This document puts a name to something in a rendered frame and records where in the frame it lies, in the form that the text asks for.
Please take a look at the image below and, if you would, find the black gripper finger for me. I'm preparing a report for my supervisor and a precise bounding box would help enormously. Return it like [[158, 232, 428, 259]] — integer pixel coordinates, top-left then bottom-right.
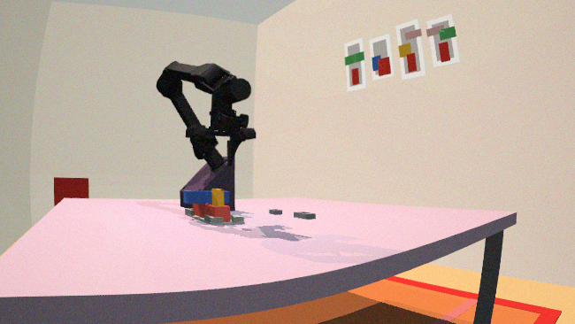
[[227, 138, 246, 166], [196, 137, 213, 166]]

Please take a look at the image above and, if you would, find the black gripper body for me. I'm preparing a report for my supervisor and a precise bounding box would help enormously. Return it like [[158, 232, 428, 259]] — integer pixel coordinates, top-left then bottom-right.
[[186, 105, 256, 140]]

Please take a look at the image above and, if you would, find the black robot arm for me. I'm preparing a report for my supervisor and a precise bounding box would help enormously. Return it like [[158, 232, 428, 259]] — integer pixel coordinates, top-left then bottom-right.
[[157, 61, 251, 172]]

